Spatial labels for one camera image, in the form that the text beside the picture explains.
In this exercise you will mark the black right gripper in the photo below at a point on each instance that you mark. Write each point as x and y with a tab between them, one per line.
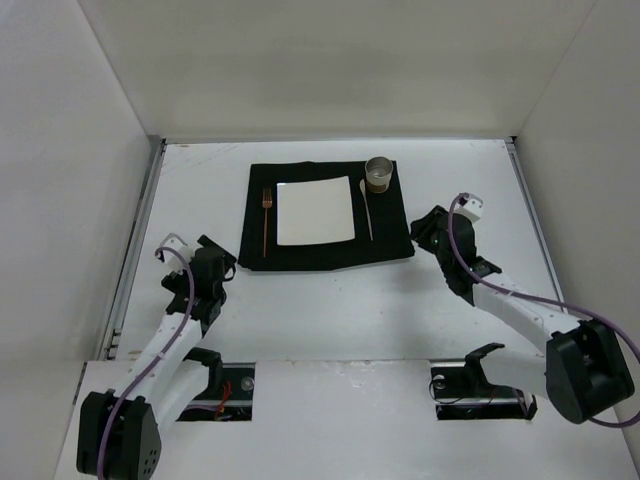
426	228

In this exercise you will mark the white square plate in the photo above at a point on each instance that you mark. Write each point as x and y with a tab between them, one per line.
314	212

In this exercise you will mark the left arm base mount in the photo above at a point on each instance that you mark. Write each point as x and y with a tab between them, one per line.
230	399

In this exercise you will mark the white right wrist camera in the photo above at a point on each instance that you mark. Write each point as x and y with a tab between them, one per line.
471	207

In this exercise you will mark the black cloth placemat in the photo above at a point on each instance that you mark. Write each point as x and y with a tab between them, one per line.
390	228

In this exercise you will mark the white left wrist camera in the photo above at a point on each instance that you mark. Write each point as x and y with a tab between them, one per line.
172	245

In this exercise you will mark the copper fork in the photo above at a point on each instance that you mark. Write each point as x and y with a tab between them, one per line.
267	203

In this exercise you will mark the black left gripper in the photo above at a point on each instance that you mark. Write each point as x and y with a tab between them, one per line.
215	248

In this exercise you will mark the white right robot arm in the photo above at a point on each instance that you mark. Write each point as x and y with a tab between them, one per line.
579	365

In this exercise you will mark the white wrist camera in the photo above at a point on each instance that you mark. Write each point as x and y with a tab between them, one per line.
172	245
471	207

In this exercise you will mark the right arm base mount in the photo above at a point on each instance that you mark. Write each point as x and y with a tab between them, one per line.
459	396

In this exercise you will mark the silver metal cup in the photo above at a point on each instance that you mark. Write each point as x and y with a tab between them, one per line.
378	174

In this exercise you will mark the silver knife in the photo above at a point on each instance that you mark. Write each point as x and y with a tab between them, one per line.
363	190

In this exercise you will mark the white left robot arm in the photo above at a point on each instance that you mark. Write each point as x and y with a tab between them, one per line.
120	429

